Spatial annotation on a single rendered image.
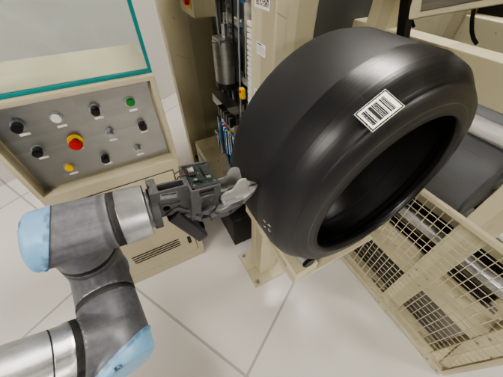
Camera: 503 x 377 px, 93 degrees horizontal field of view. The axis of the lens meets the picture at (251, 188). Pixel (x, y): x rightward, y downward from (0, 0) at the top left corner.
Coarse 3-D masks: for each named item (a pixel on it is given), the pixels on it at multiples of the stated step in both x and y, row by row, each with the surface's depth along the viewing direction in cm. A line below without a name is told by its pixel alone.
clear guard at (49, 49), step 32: (0, 0) 58; (32, 0) 61; (64, 0) 63; (96, 0) 66; (128, 0) 69; (0, 32) 62; (32, 32) 64; (64, 32) 67; (96, 32) 70; (128, 32) 74; (0, 64) 65; (32, 64) 68; (64, 64) 72; (96, 64) 75; (128, 64) 79; (0, 96) 69
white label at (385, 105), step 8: (376, 96) 36; (384, 96) 36; (392, 96) 36; (368, 104) 36; (376, 104) 36; (384, 104) 36; (392, 104) 36; (400, 104) 35; (360, 112) 36; (368, 112) 36; (376, 112) 36; (384, 112) 36; (392, 112) 35; (360, 120) 36; (368, 120) 36; (376, 120) 36; (384, 120) 35; (368, 128) 36; (376, 128) 36
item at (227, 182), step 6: (234, 168) 47; (228, 174) 47; (234, 174) 48; (240, 174) 48; (222, 180) 47; (228, 180) 48; (234, 180) 48; (222, 186) 48; (228, 186) 48; (222, 192) 48
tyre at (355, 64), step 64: (320, 64) 43; (384, 64) 38; (448, 64) 40; (256, 128) 49; (320, 128) 39; (384, 128) 37; (448, 128) 54; (256, 192) 51; (320, 192) 41; (384, 192) 81; (320, 256) 66
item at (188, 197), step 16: (192, 176) 41; (208, 176) 41; (160, 192) 37; (176, 192) 39; (192, 192) 38; (208, 192) 41; (160, 208) 40; (176, 208) 41; (192, 208) 40; (208, 208) 43; (160, 224) 39
